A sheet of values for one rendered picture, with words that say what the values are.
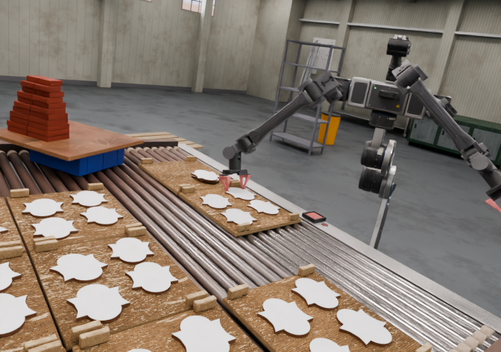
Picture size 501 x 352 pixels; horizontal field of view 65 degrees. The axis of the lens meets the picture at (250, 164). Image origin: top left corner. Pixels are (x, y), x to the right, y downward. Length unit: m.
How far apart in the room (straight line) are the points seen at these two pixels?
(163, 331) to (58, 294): 0.28
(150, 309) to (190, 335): 0.13
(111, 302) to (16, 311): 0.20
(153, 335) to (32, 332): 0.25
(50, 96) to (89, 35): 9.86
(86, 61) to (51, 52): 0.89
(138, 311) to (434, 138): 9.55
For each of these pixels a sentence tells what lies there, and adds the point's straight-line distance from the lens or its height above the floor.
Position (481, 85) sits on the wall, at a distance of 12.25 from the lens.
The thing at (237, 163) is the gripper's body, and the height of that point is 1.07.
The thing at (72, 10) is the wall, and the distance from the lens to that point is 11.62.
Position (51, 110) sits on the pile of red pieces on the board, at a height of 1.18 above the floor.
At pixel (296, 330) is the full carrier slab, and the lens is 1.04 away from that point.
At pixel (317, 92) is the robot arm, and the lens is 1.69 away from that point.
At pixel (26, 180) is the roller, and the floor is 0.92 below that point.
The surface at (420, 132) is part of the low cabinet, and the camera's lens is 10.34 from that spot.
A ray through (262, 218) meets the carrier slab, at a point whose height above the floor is 0.94.
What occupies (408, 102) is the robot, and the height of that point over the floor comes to 1.45.
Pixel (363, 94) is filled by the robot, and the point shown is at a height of 1.45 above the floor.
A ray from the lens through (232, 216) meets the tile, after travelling 1.56.
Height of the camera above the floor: 1.57
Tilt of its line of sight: 16 degrees down
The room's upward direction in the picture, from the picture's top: 9 degrees clockwise
